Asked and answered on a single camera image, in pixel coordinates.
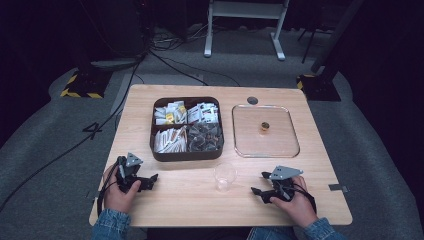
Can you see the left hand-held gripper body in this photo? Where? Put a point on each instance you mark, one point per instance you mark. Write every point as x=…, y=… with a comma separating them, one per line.
x=128, y=170

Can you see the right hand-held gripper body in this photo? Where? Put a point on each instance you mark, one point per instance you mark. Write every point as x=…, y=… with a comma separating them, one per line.
x=284, y=173

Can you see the person's left hand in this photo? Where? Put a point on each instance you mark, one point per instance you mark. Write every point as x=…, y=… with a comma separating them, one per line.
x=116, y=200

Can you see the person's right hand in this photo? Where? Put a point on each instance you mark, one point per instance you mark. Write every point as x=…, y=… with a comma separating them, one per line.
x=301, y=206

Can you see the clear plastic tray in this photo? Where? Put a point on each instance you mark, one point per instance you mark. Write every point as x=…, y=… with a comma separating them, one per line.
x=283, y=143

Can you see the clear plastic cup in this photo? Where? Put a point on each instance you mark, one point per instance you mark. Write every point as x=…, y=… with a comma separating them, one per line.
x=225, y=175

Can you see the brown compartment box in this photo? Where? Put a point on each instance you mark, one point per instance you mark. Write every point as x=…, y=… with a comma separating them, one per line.
x=186, y=156

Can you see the pile of white orange sticks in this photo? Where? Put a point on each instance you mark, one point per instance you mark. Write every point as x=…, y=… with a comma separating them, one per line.
x=170, y=140

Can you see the person's leg in jeans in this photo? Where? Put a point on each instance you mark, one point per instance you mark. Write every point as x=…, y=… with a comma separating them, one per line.
x=271, y=234

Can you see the small gold cap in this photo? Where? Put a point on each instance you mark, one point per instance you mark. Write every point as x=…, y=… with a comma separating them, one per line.
x=265, y=126

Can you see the grey tape strip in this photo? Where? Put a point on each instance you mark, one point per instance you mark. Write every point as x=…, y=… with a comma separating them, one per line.
x=338, y=188

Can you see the pile of grey tea bags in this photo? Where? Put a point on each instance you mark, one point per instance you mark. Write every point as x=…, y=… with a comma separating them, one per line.
x=205, y=138

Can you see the pile of white yellow packets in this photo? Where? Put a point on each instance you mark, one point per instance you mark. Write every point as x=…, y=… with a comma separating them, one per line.
x=170, y=113

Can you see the grey round table grommet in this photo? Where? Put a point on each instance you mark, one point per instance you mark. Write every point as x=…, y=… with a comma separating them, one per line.
x=252, y=100

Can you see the pile of white red packets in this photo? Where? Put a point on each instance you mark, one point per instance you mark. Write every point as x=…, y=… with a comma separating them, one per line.
x=203, y=114

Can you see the yellow black striped stand base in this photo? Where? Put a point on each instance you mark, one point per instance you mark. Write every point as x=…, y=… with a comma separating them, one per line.
x=86, y=85
x=320, y=88

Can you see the grey metal stand pole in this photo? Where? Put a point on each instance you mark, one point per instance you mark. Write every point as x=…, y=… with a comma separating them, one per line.
x=336, y=33

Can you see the white metal table frame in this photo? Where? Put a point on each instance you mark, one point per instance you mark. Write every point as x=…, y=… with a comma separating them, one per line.
x=246, y=10

